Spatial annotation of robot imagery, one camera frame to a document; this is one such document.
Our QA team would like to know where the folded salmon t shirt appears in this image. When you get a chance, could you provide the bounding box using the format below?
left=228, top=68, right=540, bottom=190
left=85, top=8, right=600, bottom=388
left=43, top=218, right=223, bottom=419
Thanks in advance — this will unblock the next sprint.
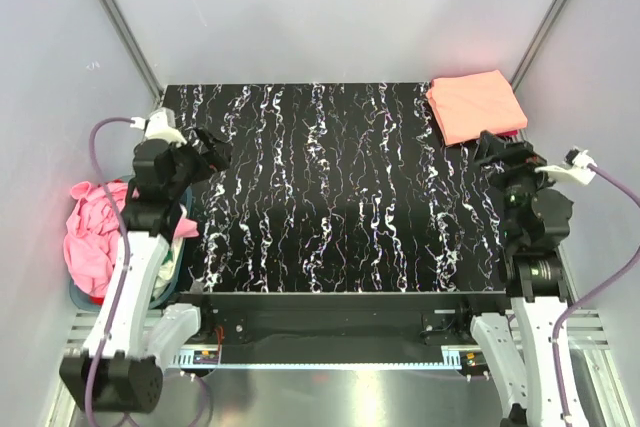
left=426, top=70, right=528, bottom=146

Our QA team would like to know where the blue laundry basket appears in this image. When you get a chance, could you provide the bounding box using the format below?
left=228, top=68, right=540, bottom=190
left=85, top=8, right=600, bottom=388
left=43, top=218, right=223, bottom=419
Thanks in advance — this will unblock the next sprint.
left=63, top=181, right=199, bottom=312

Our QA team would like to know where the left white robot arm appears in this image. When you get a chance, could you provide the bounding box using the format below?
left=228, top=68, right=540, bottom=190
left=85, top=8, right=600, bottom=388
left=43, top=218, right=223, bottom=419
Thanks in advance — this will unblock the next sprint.
left=59, top=128, right=232, bottom=419

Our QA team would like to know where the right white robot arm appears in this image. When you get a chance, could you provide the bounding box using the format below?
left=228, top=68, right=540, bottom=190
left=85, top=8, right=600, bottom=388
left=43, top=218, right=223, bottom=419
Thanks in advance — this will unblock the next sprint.
left=453, top=131, right=589, bottom=426

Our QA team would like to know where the folded magenta t shirt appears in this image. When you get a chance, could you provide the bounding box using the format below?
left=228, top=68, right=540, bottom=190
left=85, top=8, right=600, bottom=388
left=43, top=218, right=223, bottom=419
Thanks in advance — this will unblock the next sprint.
left=497, top=130, right=519, bottom=138

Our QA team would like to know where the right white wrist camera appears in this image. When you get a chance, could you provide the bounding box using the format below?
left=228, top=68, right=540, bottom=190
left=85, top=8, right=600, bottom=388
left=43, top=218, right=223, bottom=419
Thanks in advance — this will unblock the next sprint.
left=534, top=148, right=596, bottom=186

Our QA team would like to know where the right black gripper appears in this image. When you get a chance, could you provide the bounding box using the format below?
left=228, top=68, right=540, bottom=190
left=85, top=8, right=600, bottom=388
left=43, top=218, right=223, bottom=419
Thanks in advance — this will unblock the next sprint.
left=470, top=131, right=568, bottom=245

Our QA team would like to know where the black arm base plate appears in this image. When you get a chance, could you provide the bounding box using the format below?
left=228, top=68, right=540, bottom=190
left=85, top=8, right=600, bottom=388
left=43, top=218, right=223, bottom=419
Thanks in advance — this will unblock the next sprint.
left=168, top=291, right=510, bottom=346

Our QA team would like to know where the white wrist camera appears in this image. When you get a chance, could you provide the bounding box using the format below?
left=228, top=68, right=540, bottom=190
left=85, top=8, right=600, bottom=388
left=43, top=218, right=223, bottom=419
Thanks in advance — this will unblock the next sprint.
left=534, top=148, right=596, bottom=186
left=131, top=107, right=187, bottom=146

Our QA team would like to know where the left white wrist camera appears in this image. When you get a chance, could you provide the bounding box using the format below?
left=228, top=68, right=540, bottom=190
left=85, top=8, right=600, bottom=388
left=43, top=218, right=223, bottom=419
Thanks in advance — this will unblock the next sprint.
left=131, top=107, right=187, bottom=146

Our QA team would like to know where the pink t shirt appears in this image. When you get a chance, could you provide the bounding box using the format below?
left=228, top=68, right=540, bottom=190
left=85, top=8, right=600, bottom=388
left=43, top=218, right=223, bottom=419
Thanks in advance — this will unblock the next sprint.
left=63, top=179, right=199, bottom=299

